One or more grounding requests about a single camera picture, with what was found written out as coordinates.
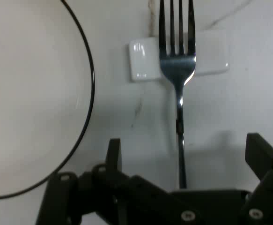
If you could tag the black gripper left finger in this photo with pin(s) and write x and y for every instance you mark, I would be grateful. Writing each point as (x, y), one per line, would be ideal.
(103, 194)

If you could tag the white ceramic cutlery rest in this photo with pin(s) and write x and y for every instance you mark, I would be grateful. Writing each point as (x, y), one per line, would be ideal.
(141, 61)

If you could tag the white plate with black rim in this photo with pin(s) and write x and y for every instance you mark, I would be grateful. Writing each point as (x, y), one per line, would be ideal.
(33, 93)

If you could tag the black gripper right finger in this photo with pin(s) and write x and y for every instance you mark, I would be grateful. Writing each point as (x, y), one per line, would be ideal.
(267, 187)

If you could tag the silver metal fork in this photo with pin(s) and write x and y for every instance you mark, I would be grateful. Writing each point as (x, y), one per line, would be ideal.
(177, 68)

